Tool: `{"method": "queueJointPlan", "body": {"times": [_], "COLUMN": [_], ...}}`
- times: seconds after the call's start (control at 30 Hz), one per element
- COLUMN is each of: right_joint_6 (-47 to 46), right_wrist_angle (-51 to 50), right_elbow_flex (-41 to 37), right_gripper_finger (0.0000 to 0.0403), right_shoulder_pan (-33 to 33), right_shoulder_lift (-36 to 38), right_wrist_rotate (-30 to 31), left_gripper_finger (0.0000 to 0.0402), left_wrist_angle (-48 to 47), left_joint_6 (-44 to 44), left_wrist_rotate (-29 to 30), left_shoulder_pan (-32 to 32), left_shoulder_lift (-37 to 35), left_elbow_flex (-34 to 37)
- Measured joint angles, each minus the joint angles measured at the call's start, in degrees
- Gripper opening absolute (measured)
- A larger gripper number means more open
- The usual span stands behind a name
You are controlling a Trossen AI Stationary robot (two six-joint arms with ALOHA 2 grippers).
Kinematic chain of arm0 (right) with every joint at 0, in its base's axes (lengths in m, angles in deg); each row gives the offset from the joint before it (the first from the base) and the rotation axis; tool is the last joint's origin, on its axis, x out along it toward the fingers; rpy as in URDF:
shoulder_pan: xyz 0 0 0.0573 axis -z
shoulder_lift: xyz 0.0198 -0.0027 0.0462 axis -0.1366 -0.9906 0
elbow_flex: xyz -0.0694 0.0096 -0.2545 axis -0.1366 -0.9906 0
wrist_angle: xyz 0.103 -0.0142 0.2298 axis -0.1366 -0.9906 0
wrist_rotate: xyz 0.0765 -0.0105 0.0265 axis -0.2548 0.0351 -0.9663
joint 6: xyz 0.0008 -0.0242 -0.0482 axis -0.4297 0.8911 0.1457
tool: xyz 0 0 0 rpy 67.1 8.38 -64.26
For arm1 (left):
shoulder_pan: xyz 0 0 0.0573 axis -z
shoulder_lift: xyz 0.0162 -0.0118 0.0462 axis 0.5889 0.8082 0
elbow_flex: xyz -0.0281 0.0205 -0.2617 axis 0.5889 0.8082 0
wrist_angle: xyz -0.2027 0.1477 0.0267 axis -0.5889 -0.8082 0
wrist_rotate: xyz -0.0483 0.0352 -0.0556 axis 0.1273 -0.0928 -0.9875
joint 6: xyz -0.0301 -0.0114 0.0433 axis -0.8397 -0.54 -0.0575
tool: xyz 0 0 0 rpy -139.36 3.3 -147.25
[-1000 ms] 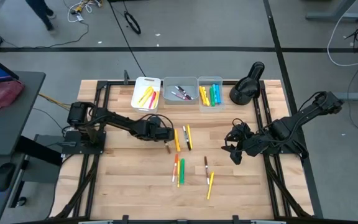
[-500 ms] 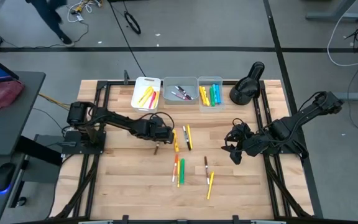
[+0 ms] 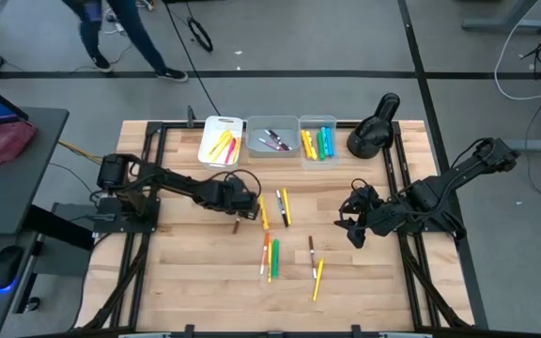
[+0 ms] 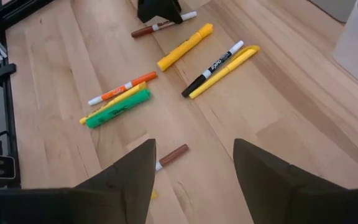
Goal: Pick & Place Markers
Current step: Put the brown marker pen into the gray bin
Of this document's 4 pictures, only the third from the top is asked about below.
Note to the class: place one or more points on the white plastic bin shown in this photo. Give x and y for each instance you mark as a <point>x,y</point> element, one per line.
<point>209,159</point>

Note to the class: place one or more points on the black table frame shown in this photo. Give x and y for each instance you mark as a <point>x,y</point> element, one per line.
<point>154,127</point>

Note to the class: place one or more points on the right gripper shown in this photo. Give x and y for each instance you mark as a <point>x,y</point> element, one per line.
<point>378,216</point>

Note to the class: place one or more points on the black computer mouse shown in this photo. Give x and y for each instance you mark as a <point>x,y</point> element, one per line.
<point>7,265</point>

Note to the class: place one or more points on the thin pink highlighter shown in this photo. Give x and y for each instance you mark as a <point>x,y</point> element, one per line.
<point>229,151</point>

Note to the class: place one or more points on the blue chunky highlighter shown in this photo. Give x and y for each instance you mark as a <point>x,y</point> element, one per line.
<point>329,141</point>

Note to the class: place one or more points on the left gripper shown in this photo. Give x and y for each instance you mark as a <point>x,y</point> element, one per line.
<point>240,195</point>

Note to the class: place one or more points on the grey plastic bin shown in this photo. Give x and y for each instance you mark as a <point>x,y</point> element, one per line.
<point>256,129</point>

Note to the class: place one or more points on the person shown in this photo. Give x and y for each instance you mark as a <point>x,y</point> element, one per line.
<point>134,28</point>

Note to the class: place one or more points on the orange Expo marker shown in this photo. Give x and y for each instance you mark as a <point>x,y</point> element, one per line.
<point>264,253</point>

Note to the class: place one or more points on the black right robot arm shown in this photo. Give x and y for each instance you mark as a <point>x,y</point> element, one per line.
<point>449,180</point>

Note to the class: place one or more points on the green chunky highlighter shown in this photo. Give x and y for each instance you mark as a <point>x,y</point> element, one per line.
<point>320,146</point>
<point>275,258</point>

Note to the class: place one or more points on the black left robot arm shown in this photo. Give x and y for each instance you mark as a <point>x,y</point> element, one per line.
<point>176,185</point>

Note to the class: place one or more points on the chunky yellow highlighter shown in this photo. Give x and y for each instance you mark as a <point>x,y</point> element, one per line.
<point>312,145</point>
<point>304,143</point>
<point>263,212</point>

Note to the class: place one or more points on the clear plastic bin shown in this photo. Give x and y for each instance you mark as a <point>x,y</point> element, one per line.
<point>334,162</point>

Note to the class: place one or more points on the purple dry-erase marker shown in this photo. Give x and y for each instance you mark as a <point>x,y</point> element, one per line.
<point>268,143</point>

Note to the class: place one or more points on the teal Sharpie highlighter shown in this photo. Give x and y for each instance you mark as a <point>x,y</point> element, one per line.
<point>324,136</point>

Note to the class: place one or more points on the black desk lamp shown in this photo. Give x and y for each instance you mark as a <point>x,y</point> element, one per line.
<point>371,133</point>

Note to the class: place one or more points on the dark grey desk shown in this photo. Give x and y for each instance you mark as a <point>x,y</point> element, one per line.
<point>17,211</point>

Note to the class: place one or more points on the black Expo marker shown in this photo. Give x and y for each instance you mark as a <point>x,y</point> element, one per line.
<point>281,208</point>

